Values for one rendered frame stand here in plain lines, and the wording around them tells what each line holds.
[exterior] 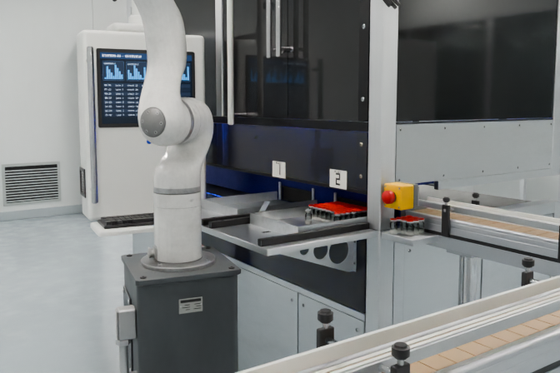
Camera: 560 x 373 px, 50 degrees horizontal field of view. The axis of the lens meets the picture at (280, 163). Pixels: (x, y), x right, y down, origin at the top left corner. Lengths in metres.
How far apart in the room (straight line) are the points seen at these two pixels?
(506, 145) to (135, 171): 1.43
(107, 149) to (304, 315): 1.00
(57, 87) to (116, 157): 4.65
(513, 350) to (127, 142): 1.86
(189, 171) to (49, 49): 5.66
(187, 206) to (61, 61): 5.69
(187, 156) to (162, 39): 0.29
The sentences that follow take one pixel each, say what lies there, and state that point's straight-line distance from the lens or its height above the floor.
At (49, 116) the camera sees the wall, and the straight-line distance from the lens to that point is 7.05.
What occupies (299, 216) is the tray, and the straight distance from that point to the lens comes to 2.03.
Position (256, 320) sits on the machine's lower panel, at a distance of 2.51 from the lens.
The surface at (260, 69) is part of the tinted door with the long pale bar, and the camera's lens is 2.33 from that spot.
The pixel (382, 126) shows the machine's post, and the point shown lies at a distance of 1.80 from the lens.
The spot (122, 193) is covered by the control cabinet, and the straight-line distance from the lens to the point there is 2.48.
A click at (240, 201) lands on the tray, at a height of 0.89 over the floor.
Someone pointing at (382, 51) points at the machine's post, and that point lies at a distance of 1.80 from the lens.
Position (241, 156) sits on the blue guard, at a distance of 2.45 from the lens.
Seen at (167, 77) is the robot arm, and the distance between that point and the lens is 1.46.
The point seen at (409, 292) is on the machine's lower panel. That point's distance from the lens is 1.99.
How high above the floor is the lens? 1.27
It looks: 6 degrees down
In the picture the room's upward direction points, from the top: straight up
